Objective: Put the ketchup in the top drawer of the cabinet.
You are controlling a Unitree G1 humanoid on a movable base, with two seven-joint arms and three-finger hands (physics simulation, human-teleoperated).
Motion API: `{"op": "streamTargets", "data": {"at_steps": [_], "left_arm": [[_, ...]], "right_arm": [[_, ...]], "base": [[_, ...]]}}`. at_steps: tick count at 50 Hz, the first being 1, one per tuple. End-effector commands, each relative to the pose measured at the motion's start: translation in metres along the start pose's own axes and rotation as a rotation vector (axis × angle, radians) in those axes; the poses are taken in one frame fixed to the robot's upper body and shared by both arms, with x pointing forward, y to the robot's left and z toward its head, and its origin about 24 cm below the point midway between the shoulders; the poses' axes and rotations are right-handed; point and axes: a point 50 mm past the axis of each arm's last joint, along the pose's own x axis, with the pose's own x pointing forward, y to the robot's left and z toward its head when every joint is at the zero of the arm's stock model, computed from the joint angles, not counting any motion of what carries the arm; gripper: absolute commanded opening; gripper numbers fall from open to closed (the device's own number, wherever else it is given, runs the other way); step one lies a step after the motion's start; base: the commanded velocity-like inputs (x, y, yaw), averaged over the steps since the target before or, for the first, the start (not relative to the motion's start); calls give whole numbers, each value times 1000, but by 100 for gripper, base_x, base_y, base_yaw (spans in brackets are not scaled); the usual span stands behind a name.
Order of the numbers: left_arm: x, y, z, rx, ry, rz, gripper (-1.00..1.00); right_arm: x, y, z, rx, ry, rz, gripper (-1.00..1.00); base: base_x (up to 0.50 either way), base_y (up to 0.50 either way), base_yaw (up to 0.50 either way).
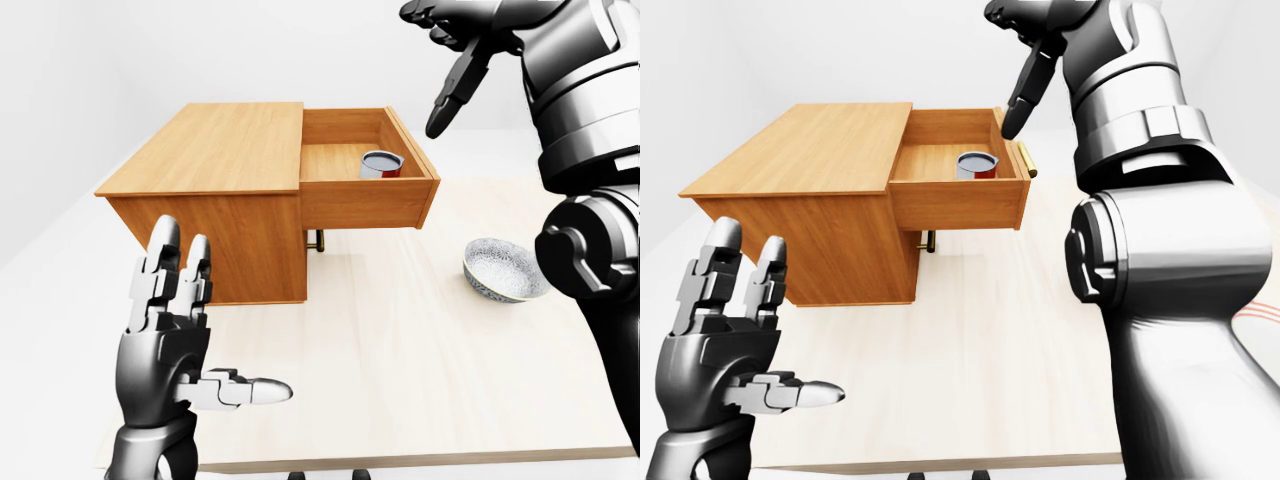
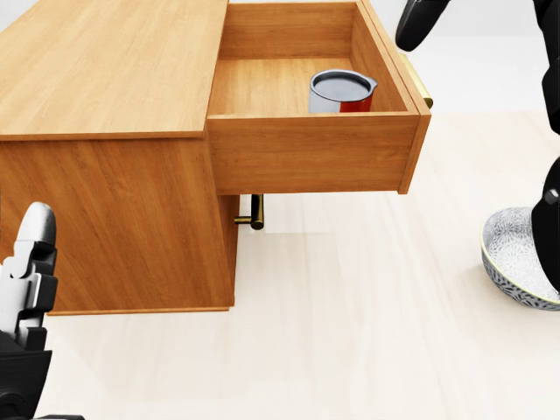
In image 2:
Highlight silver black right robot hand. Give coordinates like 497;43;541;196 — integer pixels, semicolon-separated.
395;0;560;299

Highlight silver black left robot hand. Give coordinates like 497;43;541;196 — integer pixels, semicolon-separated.
0;200;87;420

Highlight wooden cabinet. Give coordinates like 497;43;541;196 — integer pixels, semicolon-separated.
0;0;241;317

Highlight wooden cabinet drawer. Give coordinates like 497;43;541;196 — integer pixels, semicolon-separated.
217;193;242;308
205;0;433;197

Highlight red and silver tin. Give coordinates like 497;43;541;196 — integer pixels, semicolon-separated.
307;68;380;115

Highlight blue patterned bowl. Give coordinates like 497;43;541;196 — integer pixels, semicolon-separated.
479;206;560;312

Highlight brass drawer handle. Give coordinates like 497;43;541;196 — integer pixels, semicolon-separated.
398;52;435;110
233;193;266;231

